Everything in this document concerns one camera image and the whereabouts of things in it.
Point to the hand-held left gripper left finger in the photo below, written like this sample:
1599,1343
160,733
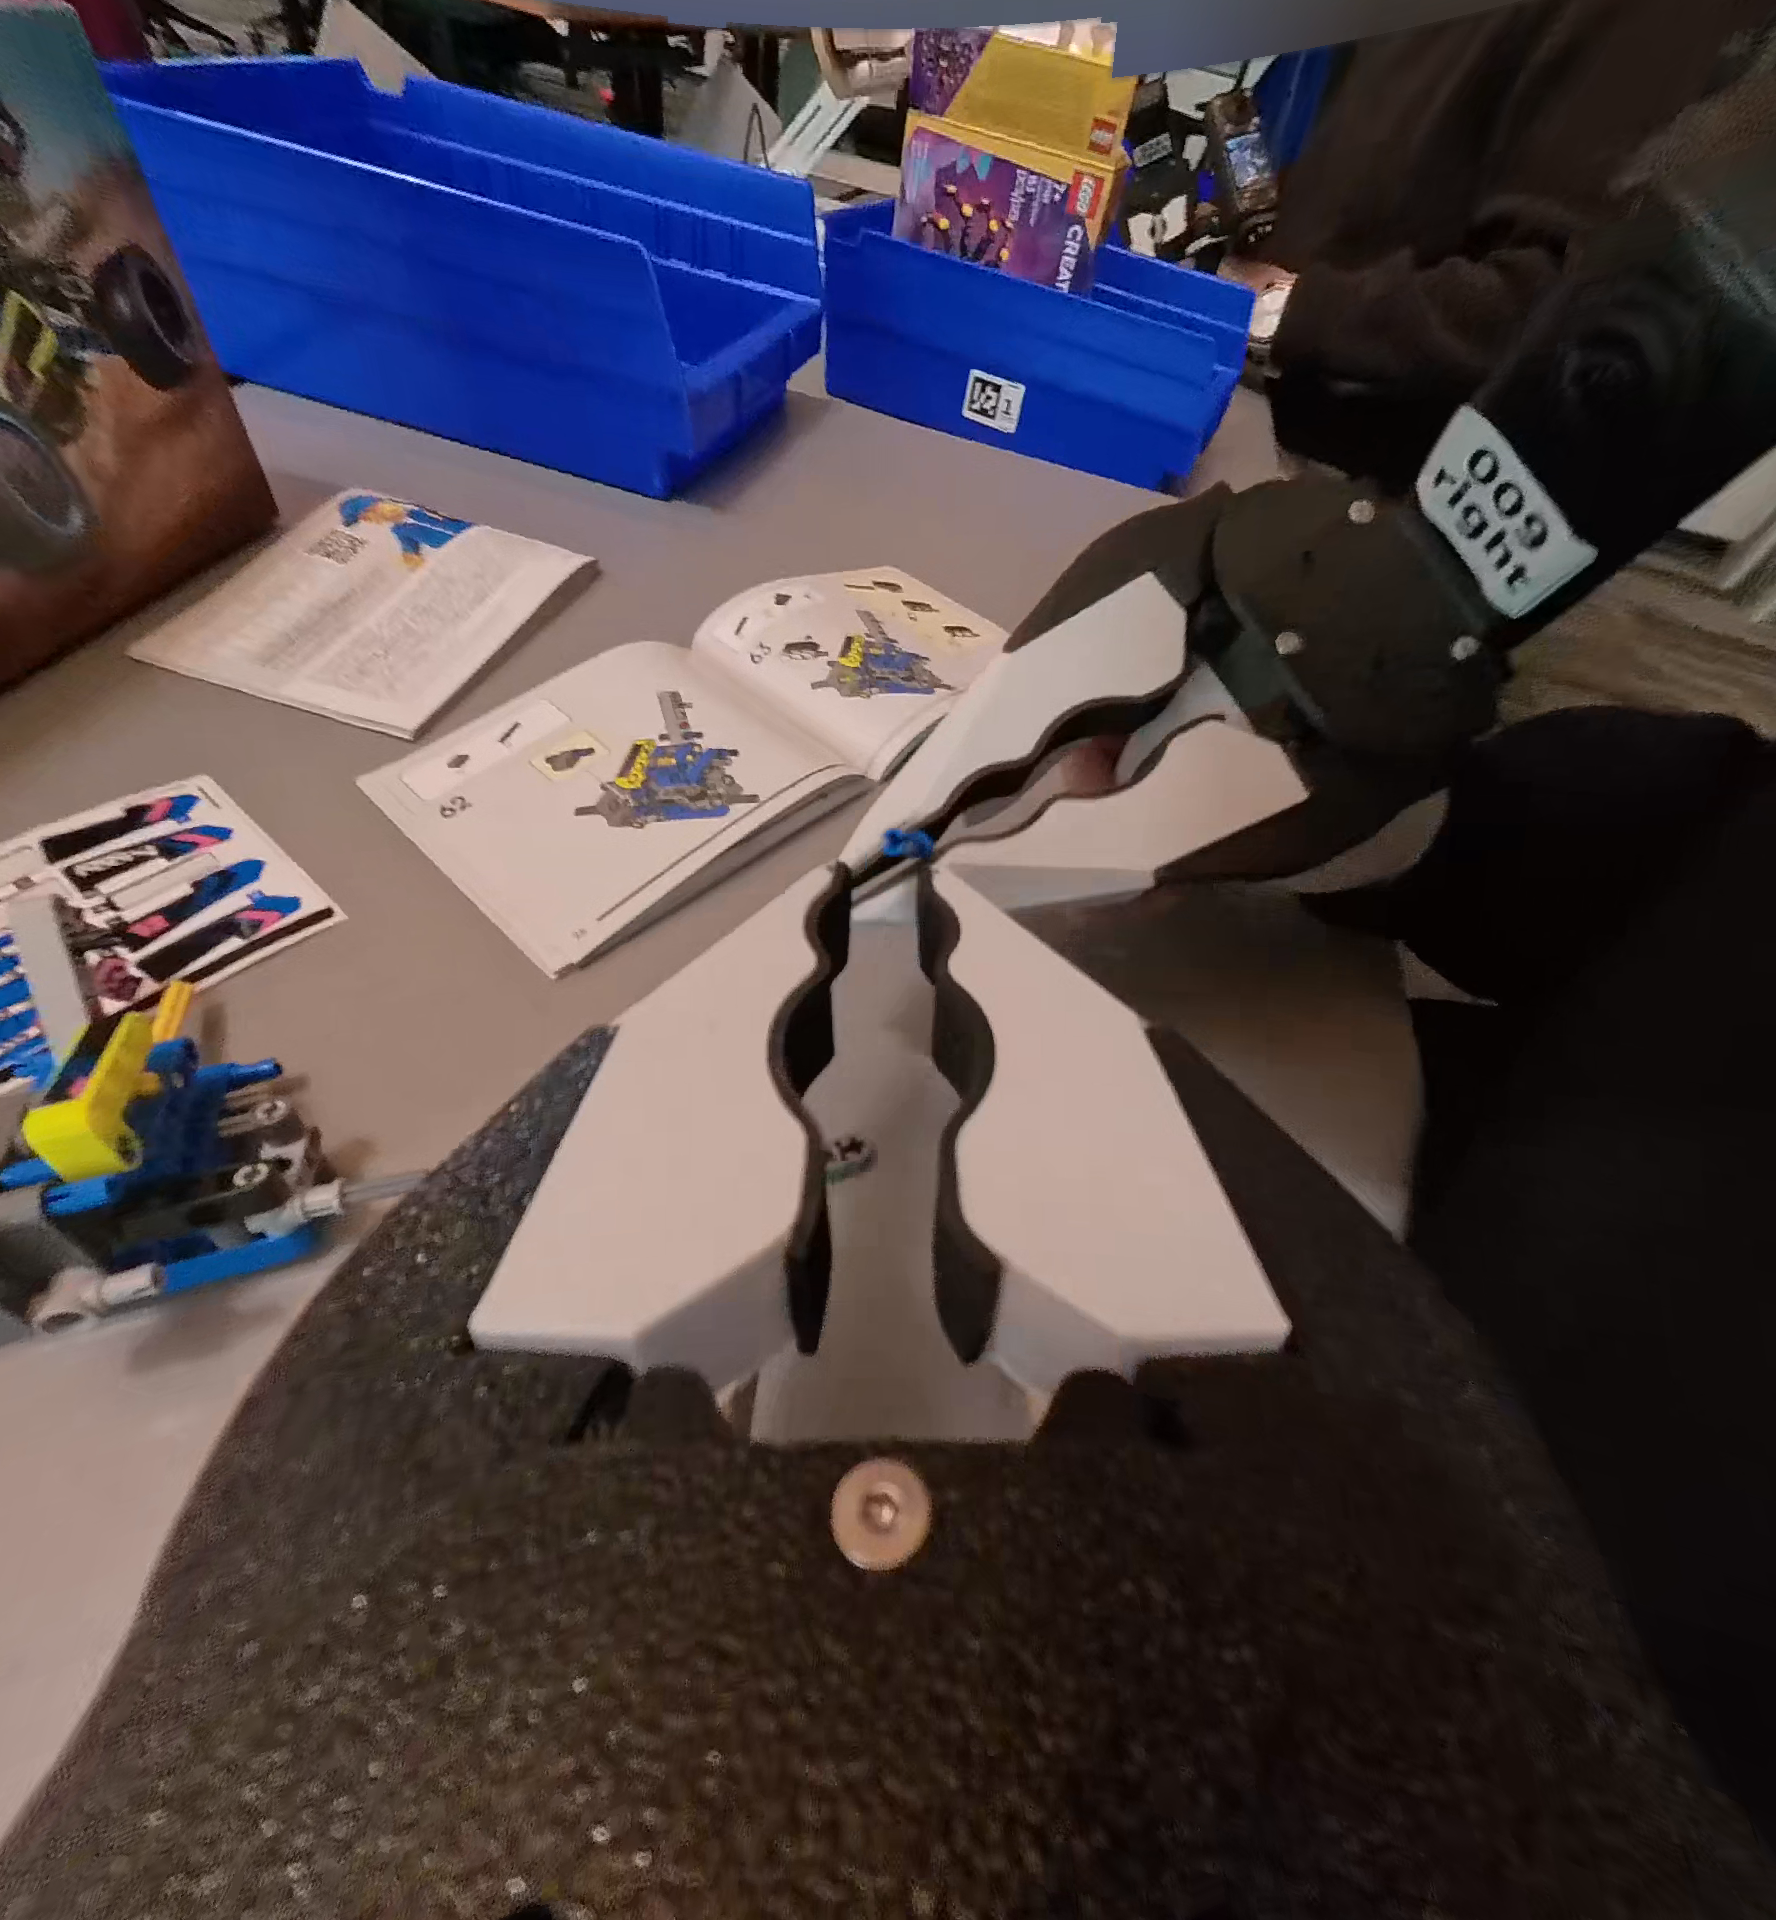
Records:
649,1186

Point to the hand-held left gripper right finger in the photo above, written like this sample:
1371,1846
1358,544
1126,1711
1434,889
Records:
1114,1186

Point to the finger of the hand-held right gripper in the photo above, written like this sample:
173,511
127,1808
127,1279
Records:
1068,661
1129,841

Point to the small grey lego connector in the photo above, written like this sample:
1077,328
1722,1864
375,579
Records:
845,1157

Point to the blue lego pin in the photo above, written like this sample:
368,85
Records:
903,844

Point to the open lego instruction booklet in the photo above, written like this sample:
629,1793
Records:
678,795

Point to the purple lego box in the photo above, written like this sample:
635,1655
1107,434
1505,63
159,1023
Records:
1001,203

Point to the blue yellow lego assembly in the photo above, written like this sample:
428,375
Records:
154,1169

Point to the yellow lego box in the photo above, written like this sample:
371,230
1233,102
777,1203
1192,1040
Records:
1047,92

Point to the lego sticker sheet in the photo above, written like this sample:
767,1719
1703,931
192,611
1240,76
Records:
154,886

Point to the monster truck lego box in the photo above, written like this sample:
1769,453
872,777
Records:
47,375

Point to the small blue plastic bin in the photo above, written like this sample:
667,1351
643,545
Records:
1039,362

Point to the small black screen device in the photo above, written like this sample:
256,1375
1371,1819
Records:
1244,159

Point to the person's dark clothing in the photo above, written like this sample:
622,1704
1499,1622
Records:
1654,1201

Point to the thin white text leaflet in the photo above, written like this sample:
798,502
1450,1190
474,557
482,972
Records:
362,600

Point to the large blue plastic bin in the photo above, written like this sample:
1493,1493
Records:
453,300

